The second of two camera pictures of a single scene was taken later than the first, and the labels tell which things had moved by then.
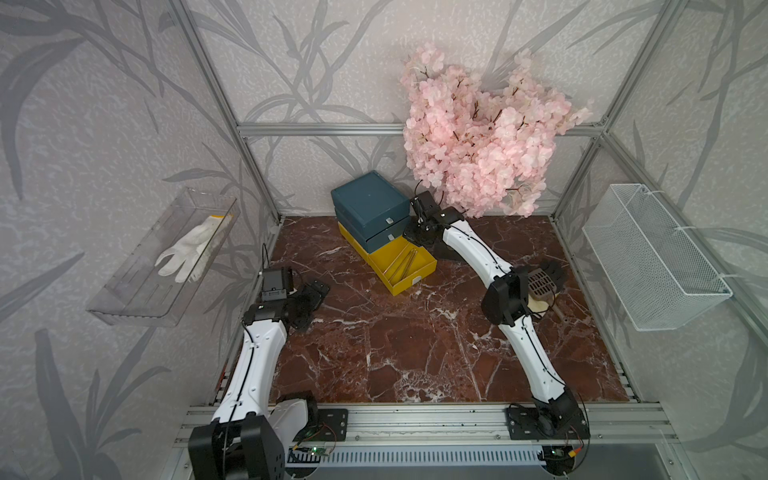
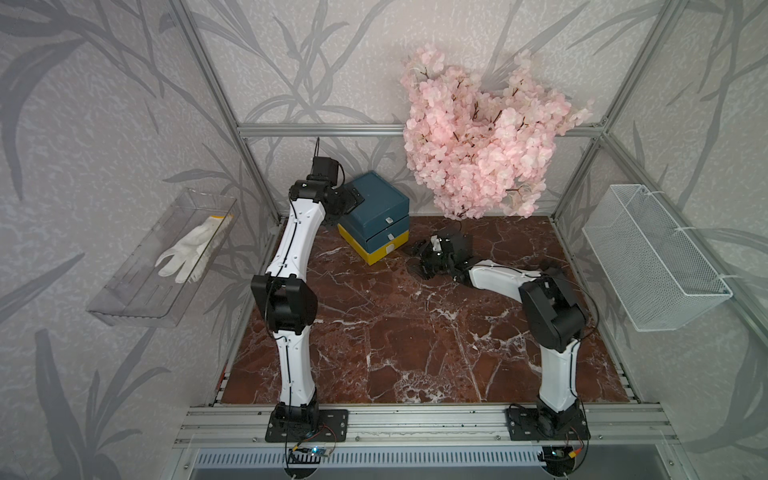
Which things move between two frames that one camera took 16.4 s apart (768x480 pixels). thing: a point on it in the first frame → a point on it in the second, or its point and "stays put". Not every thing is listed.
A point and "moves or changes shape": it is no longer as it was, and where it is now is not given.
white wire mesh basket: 661,278 stays put
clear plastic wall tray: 159,279 stays put
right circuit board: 557,457 stays put
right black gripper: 407,232 → 421,253
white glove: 192,253 stays put
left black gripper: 314,297 → 351,201
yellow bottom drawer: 400,264 moves or changes shape
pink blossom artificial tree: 484,148 stays put
